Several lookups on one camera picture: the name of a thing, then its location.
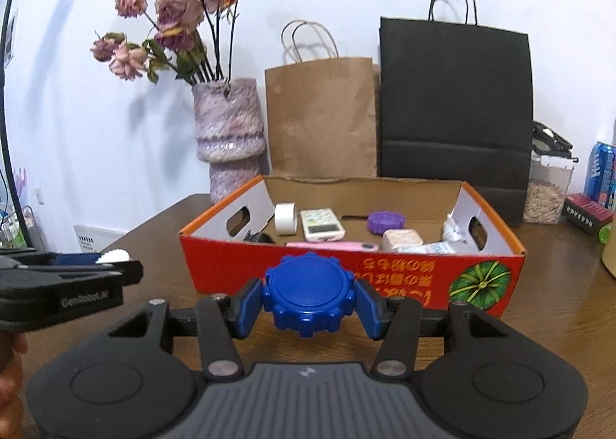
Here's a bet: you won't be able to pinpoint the white ridged lid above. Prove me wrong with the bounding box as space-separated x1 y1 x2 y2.
95 248 131 265

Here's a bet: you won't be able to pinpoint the pink handled pet comb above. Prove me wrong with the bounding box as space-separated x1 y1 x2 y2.
243 229 381 254

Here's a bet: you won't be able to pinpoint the beige soap block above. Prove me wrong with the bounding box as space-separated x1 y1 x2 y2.
381 229 424 252

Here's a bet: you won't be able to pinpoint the white tissue packet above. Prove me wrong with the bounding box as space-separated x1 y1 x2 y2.
398 241 455 255

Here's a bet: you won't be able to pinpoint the blue plastic lid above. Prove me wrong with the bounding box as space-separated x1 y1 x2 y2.
262 251 356 338

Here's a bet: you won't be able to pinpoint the purple plastic lid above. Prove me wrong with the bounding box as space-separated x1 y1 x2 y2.
367 211 406 236

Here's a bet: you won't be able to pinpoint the white spray bottle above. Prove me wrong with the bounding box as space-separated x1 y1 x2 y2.
442 213 468 243

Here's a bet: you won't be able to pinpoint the white remote control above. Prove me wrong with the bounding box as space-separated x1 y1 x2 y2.
300 209 346 242

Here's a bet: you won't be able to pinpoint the white tape roll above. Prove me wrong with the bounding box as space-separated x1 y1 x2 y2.
274 202 298 236

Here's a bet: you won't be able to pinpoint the person left hand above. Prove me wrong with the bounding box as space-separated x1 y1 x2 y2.
0 334 28 439

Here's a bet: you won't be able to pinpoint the red cardboard box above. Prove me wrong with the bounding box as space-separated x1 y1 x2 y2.
179 176 526 316

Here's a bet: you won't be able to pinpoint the pink textured ceramic vase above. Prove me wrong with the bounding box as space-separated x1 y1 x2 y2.
192 77 266 204

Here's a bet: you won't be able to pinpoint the clear jar of seeds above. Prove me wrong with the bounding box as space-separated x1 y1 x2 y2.
523 151 578 225

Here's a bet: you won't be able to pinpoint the brown paper bag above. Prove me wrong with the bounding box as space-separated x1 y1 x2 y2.
264 40 378 179

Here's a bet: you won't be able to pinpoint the dark red small box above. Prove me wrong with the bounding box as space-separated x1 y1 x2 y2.
562 193 614 237

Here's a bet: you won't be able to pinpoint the black paper bag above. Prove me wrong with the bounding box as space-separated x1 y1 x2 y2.
377 0 534 226

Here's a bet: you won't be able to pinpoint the black clips on jar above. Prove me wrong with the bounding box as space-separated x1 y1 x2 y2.
531 121 578 162

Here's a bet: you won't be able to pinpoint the blue drink can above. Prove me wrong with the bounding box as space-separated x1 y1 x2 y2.
584 142 615 209

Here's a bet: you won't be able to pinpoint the dried rose bouquet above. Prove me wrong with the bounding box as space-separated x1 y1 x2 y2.
90 0 240 86

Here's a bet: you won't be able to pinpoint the black light stand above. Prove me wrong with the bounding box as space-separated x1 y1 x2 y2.
0 0 35 247

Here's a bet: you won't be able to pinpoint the white booklet against wall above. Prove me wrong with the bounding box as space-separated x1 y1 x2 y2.
73 224 126 252

